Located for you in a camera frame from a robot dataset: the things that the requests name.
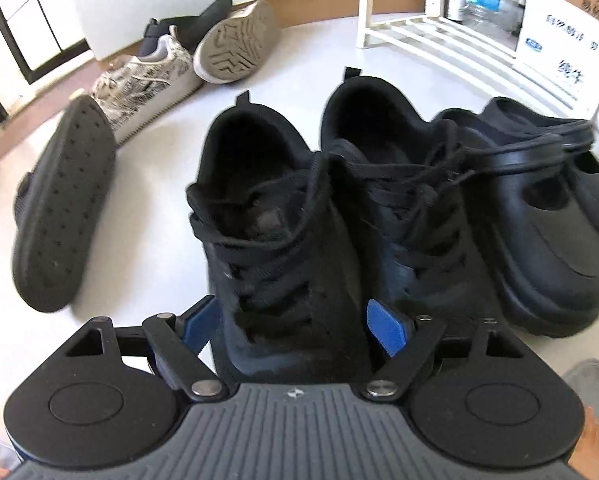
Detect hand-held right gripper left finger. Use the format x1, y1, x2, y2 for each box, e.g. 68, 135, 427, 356
64, 295, 230, 401

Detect white printed carton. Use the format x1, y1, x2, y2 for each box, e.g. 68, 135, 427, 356
516, 0, 599, 117

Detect grey fuzzy slipper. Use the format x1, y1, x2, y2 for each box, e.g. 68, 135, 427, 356
561, 359, 599, 443

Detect black-framed glass door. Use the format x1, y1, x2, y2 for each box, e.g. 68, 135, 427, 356
0, 0, 94, 127

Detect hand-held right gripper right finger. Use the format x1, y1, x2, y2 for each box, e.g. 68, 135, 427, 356
364, 297, 527, 401

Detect black lace-up sneaker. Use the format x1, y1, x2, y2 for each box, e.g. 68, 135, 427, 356
322, 66, 505, 356
186, 90, 377, 387

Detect person's leg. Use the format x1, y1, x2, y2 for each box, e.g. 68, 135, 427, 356
574, 402, 599, 480

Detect white slatted shoe rack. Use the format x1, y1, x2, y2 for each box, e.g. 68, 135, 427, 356
357, 0, 599, 122

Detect black chunky rubber clog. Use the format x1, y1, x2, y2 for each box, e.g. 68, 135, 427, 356
479, 95, 599, 275
432, 106, 599, 339

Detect clear plastic water bottle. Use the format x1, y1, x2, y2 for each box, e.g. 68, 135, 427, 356
464, 0, 523, 32

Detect beige patterned lace-up sneaker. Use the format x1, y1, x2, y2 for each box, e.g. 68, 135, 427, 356
88, 34, 206, 147
193, 0, 283, 86

